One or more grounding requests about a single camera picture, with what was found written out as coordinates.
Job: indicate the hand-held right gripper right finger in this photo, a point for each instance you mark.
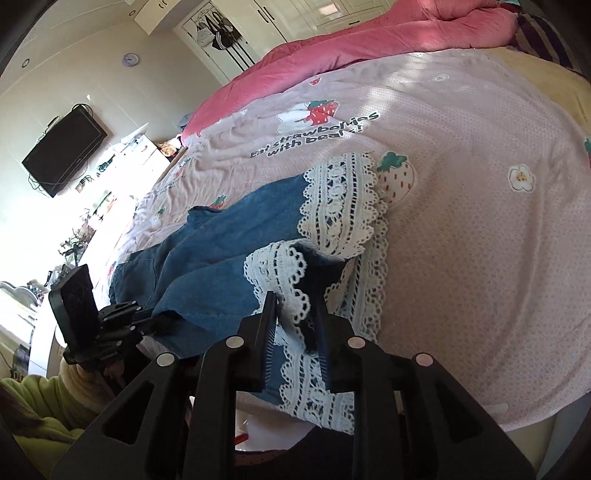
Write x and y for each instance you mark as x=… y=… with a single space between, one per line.
x=323 y=350

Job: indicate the round purple wall clock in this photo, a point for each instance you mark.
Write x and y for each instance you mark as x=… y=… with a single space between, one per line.
x=130 y=59

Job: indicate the black hanging bag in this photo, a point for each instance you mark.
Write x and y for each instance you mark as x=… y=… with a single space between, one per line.
x=224 y=34

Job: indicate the white carved furniture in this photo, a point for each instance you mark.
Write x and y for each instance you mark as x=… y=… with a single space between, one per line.
x=18 y=297

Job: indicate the small items on dresser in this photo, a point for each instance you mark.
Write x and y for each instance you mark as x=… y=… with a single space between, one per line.
x=83 y=235

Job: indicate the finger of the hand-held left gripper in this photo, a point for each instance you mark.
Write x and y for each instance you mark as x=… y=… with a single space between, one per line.
x=122 y=310
x=147 y=326

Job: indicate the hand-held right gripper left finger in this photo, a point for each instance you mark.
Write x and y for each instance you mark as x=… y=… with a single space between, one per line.
x=270 y=350

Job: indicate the cream yellow blanket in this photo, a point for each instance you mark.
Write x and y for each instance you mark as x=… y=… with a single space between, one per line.
x=554 y=87

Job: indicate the person's dark clothing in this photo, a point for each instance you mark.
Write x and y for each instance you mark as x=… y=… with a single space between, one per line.
x=318 y=457

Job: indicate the wooden bed frame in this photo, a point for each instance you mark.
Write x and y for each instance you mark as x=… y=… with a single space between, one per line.
x=178 y=159

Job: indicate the white dresser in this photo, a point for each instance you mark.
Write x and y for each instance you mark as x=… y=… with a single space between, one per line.
x=147 y=161

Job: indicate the pink strawberry print bed sheet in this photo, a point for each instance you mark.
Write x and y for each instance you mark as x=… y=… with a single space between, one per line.
x=461 y=230

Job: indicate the round ceiling light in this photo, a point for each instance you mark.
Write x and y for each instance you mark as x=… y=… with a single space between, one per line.
x=25 y=61

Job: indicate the white wardrobe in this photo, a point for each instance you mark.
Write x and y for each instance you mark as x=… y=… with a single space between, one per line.
x=272 y=27

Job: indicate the pink quilt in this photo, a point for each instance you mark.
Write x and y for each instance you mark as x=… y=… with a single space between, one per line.
x=369 y=41

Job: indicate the black flat screen television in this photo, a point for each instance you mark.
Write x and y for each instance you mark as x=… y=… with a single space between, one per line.
x=64 y=147

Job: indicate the purple striped pillow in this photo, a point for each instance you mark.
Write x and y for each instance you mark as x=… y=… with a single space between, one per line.
x=540 y=37

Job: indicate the blue denim pants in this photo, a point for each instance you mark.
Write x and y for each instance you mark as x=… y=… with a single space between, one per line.
x=207 y=258

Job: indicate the blue cloth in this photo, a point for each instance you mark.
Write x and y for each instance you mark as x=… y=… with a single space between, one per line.
x=185 y=120

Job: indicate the person's left forearm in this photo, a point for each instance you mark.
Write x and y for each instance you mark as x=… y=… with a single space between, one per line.
x=44 y=397

